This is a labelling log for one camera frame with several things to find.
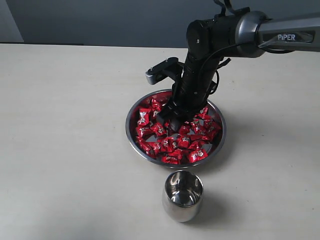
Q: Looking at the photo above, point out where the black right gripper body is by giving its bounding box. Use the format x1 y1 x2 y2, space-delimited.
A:
162 84 209 120

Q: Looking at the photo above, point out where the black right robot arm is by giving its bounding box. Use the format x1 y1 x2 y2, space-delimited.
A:
156 9 320 130

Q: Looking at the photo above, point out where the round stainless steel plate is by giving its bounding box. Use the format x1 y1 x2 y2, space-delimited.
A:
125 89 226 169

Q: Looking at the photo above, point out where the stainless steel cup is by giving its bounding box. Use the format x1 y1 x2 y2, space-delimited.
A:
162 170 204 223

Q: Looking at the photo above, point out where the red wrapped candy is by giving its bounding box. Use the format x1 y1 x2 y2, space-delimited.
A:
161 155 181 165
195 106 211 120
190 134 210 142
177 134 191 149
143 142 162 158
187 149 208 164
206 121 222 142
190 119 204 135
135 126 154 138
158 136 175 153
150 98 163 112
150 122 167 137
178 124 191 136
137 108 151 126
188 140 205 151

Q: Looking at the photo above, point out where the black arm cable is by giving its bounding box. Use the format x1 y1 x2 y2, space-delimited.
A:
197 0 241 97

